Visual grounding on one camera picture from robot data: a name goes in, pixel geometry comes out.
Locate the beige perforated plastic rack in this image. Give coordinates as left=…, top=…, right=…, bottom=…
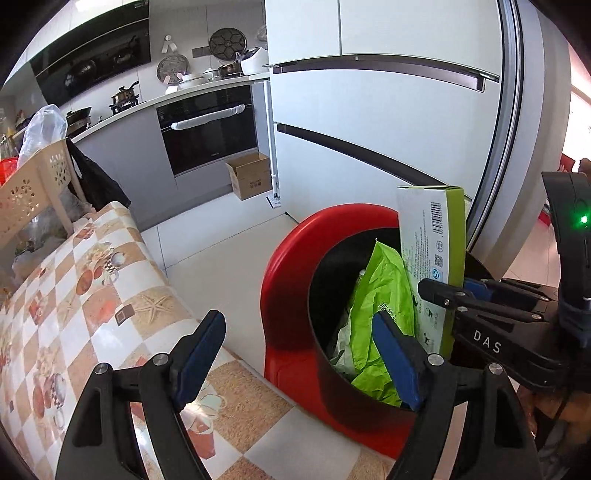
left=0, top=138, right=79, bottom=252

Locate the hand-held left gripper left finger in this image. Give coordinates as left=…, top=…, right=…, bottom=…
left=55, top=310, right=227, bottom=480

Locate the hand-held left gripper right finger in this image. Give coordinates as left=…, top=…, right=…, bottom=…
left=372, top=311, right=542, bottom=480

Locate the black round bin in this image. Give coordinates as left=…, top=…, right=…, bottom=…
left=307, top=233, right=502, bottom=422

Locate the checkered floral tablecloth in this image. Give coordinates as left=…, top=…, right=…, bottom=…
left=0, top=200, right=407, bottom=480

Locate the green and white carton box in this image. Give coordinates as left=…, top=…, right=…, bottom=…
left=396, top=185, right=467, bottom=361

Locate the white plastic wrapper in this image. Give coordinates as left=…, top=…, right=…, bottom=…
left=329, top=318, right=365, bottom=374

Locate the white refrigerator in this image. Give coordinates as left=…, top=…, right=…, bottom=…
left=264, top=0, right=509, bottom=232

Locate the dark cloth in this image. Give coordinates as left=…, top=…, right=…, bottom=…
left=65, top=137, right=132, bottom=213

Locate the black built-in oven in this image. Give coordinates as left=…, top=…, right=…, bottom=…
left=154, top=83, right=259, bottom=177

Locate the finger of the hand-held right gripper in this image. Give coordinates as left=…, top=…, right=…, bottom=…
left=418, top=278, right=544, bottom=324
left=464, top=277, right=561, bottom=305

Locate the grey sliding door frame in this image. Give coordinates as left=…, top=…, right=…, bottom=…
left=466, top=0, right=573, bottom=273

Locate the open cardboard box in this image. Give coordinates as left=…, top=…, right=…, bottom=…
left=225, top=152, right=273, bottom=201

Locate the round silver steamer plate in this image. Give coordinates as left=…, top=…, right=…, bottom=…
left=156, top=54, right=190, bottom=85

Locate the round black baking pan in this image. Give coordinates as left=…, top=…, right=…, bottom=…
left=208, top=27, right=245, bottom=60

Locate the red plastic stool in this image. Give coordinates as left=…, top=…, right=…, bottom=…
left=260, top=204, right=419, bottom=460

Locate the clear plastic bag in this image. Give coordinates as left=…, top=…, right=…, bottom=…
left=16, top=104, right=68, bottom=160

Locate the black cooking pot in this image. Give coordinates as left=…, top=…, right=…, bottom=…
left=110, top=82, right=140, bottom=108

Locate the black range hood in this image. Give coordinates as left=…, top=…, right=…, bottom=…
left=30, top=0, right=153, bottom=106

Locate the white rice cooker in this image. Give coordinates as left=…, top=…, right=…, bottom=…
left=240, top=46, right=269, bottom=76

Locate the green plastic bag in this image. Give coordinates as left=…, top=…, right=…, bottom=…
left=347, top=240, right=419, bottom=407

